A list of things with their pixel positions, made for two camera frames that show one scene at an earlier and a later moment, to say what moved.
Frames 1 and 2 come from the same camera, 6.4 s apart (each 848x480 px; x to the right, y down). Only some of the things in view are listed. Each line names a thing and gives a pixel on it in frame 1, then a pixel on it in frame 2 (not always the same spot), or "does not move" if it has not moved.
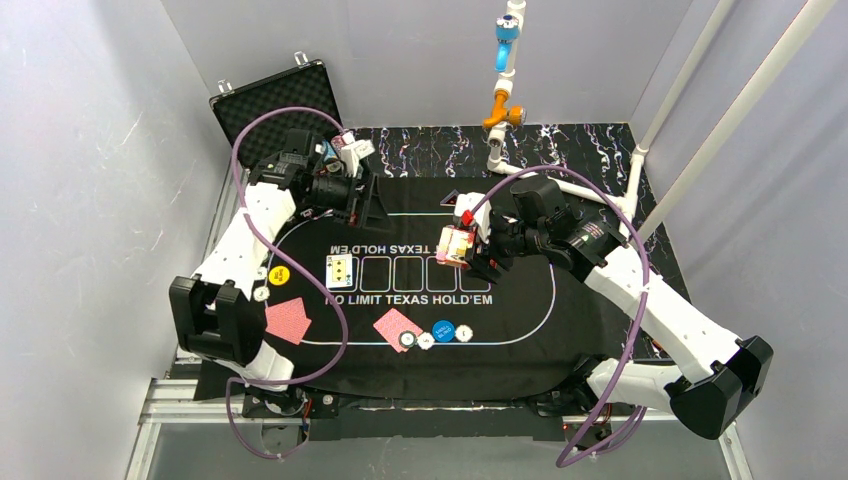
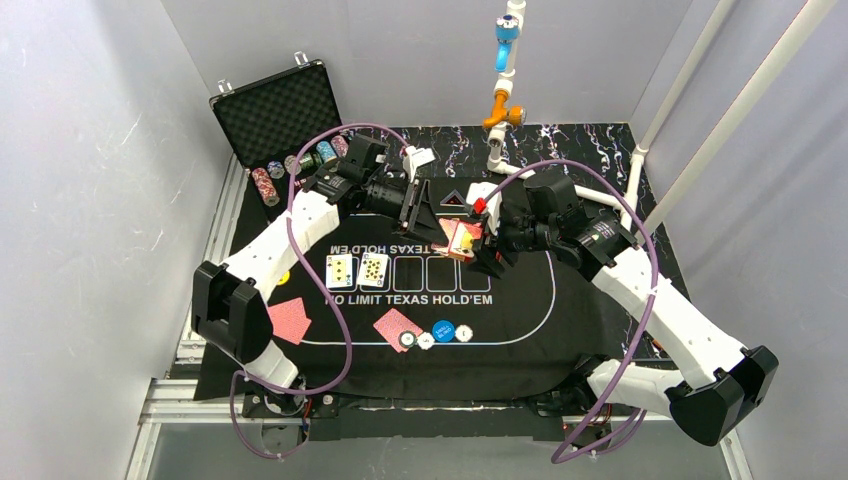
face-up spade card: x=339 y=271 does not move
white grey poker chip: x=464 y=333 does not move
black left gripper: x=361 y=201 -> x=411 y=204
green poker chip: x=407 y=339 does not move
